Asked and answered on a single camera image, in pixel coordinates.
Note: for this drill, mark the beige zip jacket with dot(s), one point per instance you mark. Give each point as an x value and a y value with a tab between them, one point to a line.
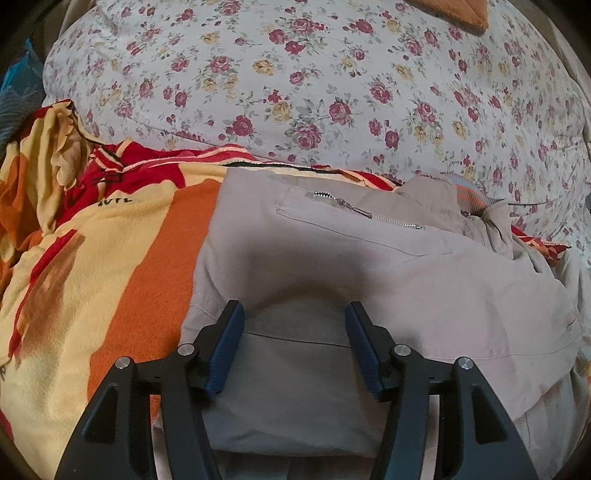
346	258

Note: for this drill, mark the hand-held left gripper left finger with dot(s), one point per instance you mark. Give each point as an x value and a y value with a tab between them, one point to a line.
226	350

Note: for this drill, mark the floral rose print quilt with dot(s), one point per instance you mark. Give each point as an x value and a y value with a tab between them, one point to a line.
277	69

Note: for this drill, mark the orange red yellow blanket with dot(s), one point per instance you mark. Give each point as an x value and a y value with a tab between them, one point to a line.
92	277

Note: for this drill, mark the orange patterned cloth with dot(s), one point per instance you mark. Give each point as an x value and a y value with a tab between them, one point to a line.
455	11

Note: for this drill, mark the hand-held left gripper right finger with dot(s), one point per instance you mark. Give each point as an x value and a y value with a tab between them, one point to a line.
364	350

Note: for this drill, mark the blue grey cloth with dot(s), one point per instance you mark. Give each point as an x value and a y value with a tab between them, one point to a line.
18	87

